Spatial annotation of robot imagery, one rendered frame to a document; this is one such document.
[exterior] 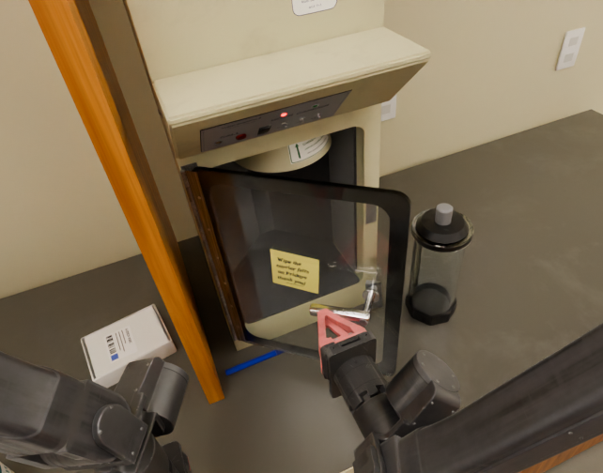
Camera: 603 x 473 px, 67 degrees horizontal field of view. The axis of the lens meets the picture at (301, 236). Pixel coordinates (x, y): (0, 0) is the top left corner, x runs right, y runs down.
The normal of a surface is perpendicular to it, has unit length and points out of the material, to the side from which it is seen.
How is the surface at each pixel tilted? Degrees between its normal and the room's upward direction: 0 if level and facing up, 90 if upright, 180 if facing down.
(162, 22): 90
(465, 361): 0
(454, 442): 48
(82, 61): 90
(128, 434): 71
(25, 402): 61
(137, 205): 90
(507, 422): 53
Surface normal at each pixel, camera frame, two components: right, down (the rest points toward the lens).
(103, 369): -0.09, -0.74
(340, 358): 0.38, 0.59
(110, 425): 0.91, -0.25
